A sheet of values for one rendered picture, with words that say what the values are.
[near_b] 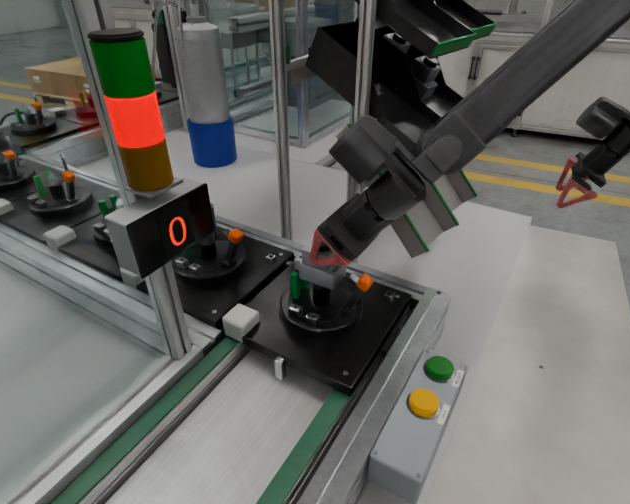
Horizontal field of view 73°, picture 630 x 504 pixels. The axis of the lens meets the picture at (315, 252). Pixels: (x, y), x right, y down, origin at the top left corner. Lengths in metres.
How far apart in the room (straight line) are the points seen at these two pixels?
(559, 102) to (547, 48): 4.16
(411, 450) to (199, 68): 1.23
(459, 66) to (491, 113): 4.16
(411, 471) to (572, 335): 0.52
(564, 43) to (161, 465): 0.71
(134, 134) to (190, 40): 1.01
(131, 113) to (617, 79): 4.48
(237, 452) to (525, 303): 0.67
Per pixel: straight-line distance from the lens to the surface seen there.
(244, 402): 0.70
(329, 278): 0.66
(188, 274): 0.82
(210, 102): 1.51
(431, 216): 0.94
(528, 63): 0.57
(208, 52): 1.48
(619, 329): 1.06
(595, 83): 4.72
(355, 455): 0.60
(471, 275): 1.06
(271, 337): 0.70
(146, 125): 0.49
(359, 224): 0.57
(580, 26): 0.59
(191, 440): 0.68
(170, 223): 0.53
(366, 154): 0.53
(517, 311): 1.00
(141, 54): 0.48
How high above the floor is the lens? 1.48
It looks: 35 degrees down
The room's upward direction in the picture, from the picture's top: straight up
